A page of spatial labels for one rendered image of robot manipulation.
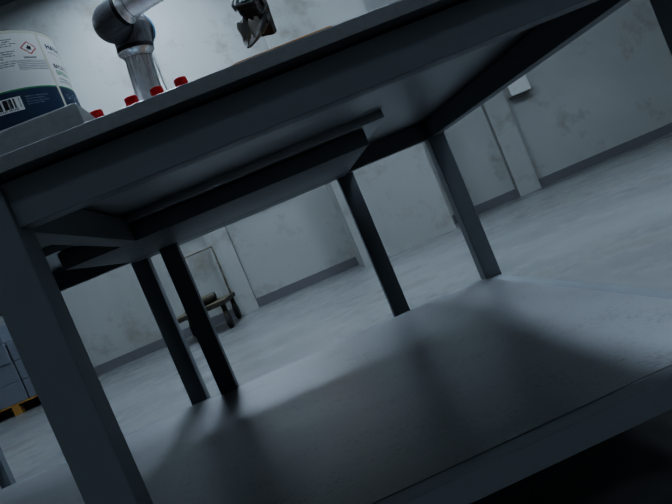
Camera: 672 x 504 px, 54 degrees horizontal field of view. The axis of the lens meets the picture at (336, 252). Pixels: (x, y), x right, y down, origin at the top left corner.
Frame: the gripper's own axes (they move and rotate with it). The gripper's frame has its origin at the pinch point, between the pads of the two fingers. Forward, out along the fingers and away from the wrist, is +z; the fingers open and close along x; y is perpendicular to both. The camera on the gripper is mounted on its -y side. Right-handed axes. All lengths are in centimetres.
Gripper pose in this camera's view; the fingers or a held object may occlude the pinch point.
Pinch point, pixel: (250, 45)
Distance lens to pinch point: 193.2
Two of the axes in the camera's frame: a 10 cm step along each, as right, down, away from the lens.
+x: 9.1, -0.7, -4.1
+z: -1.0, 9.2, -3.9
